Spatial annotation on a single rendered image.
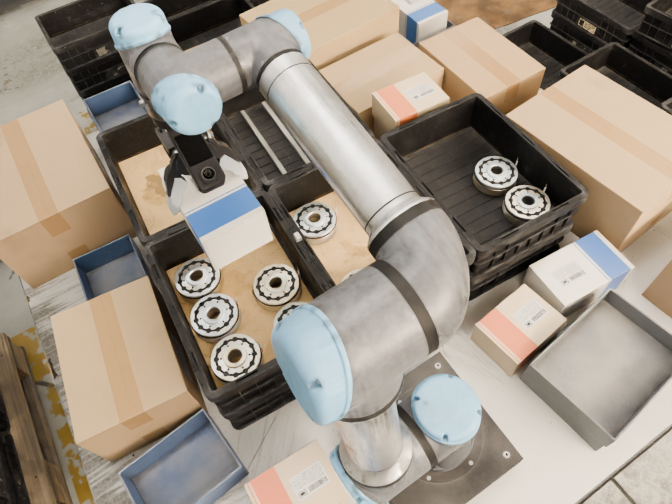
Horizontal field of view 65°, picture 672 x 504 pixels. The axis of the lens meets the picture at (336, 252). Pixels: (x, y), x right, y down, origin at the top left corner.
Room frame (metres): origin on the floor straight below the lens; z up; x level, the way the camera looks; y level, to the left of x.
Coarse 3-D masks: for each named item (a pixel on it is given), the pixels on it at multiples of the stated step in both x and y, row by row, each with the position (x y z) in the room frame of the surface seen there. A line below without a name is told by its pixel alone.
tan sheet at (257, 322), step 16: (272, 240) 0.73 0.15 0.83; (256, 256) 0.69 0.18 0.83; (272, 256) 0.68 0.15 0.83; (224, 272) 0.65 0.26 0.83; (240, 272) 0.65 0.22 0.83; (256, 272) 0.64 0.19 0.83; (224, 288) 0.61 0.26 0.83; (240, 288) 0.61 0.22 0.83; (304, 288) 0.59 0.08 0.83; (192, 304) 0.58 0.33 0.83; (240, 304) 0.57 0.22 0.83; (256, 304) 0.56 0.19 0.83; (256, 320) 0.52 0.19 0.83; (272, 320) 0.52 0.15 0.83; (256, 336) 0.49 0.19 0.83; (208, 352) 0.46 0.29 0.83; (272, 352) 0.44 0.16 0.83; (224, 384) 0.39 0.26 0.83
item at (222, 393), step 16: (256, 192) 0.80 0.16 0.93; (272, 208) 0.74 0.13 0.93; (288, 224) 0.69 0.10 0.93; (160, 240) 0.69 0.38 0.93; (304, 256) 0.61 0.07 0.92; (160, 272) 0.61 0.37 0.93; (160, 288) 0.57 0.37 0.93; (176, 320) 0.49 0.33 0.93; (192, 352) 0.43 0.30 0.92; (256, 368) 0.37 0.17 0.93; (272, 368) 0.37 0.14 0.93; (208, 384) 0.35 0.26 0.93; (240, 384) 0.35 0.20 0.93
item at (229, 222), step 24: (192, 192) 0.63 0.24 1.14; (216, 192) 0.63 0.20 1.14; (240, 192) 0.62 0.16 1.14; (192, 216) 0.58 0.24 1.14; (216, 216) 0.57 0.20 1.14; (240, 216) 0.57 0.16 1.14; (264, 216) 0.57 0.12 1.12; (216, 240) 0.53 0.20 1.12; (240, 240) 0.55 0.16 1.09; (264, 240) 0.57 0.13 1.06; (216, 264) 0.52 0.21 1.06
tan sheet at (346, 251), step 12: (336, 204) 0.81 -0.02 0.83; (348, 216) 0.77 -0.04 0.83; (348, 228) 0.74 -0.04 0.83; (360, 228) 0.73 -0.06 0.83; (336, 240) 0.71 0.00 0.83; (348, 240) 0.70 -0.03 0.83; (360, 240) 0.70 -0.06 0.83; (324, 252) 0.68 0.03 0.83; (336, 252) 0.67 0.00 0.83; (348, 252) 0.67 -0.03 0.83; (360, 252) 0.66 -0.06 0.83; (324, 264) 0.64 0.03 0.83; (336, 264) 0.64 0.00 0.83; (348, 264) 0.64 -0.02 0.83; (360, 264) 0.63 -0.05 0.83; (336, 276) 0.61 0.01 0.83
